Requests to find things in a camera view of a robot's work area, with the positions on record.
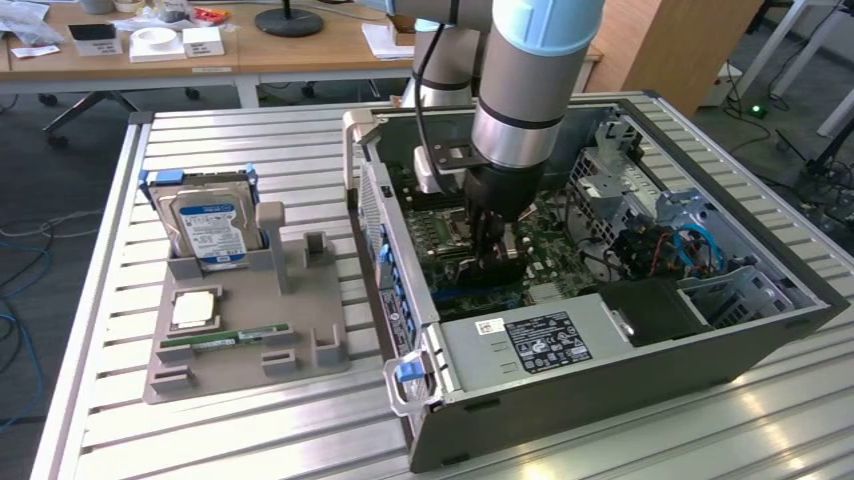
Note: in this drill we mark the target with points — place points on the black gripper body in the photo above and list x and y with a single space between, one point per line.
504 190

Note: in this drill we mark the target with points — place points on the graphics card with metal bracket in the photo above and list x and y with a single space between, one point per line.
494 275

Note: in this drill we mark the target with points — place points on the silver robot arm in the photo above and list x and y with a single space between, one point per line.
528 100

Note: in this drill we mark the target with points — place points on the CPU socket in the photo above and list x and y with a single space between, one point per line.
460 226

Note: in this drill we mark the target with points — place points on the green RAM stick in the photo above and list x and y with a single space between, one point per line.
228 338
454 257

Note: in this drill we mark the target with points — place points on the green motherboard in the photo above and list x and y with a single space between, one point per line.
554 272

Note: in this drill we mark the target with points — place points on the silver chipset heat sink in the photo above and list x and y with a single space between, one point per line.
546 294

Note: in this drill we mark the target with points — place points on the silver disk bay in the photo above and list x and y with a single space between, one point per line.
735 300
601 190

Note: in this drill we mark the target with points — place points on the grey power supply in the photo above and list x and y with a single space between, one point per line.
481 360

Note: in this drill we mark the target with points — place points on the black plastic shroud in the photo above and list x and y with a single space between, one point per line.
657 312

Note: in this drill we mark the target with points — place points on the blue case latch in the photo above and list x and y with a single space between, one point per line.
409 374

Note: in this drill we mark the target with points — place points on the white paper stack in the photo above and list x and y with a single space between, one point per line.
384 42

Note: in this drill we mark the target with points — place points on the grey parts rack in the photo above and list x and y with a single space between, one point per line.
268 310

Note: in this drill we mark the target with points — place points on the grey open PC case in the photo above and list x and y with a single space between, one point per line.
601 400

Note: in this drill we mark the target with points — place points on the brown cardboard box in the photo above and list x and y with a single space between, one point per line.
401 22

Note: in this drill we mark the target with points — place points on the white box with red button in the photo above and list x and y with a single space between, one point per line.
721 95

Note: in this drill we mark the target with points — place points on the light wooden desk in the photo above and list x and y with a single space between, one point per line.
67 67
321 55

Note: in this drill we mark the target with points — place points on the hard disk with blue caddy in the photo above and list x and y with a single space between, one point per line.
208 235

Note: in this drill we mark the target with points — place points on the black device with green light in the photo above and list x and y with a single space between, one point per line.
756 111

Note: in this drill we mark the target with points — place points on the wooden cabinet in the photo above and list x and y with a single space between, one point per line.
728 40

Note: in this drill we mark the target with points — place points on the silver CPU chip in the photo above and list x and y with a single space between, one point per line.
193 310

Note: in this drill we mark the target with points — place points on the black round lamp base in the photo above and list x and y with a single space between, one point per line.
288 22

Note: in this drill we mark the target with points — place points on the white table leg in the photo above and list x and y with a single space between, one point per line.
835 120

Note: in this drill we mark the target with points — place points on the white cube box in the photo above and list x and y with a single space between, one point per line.
204 42

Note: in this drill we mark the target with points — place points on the red and white package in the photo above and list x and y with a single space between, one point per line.
209 16

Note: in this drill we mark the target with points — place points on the flat white box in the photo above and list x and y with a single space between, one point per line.
161 56

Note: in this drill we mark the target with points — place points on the white tape roll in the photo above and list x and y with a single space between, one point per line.
155 36

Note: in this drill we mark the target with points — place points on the black chair base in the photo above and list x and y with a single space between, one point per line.
74 112

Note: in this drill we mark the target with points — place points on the white box with black top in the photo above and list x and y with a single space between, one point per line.
101 47

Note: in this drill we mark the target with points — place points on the grey cup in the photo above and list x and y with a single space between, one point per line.
99 6

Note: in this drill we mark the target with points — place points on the white paper label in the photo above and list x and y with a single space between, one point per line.
37 51

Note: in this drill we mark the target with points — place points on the clear plastic bag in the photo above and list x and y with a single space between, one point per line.
27 25

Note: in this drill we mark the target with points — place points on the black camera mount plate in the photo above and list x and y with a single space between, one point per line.
444 157

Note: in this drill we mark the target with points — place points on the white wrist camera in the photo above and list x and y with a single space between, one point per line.
428 172

